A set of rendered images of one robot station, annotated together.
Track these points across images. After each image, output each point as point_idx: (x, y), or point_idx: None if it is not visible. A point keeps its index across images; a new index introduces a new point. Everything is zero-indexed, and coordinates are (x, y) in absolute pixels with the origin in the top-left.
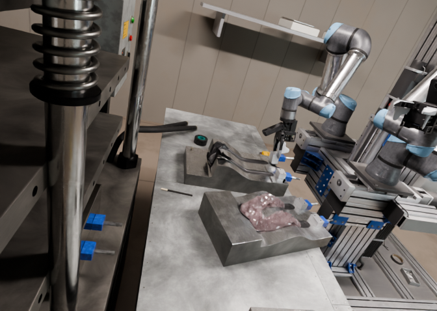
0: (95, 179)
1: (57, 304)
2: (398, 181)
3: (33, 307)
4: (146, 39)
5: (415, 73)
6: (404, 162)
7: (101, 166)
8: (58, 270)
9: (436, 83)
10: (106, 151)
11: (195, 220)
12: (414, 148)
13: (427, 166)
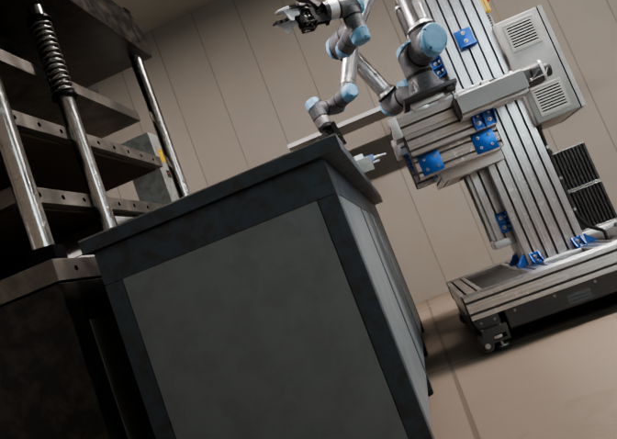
0: (136, 205)
1: (100, 218)
2: (435, 83)
3: (78, 195)
4: (163, 138)
5: (398, 8)
6: (412, 62)
7: (145, 208)
8: (91, 187)
9: None
10: (150, 203)
11: None
12: (352, 39)
13: (416, 46)
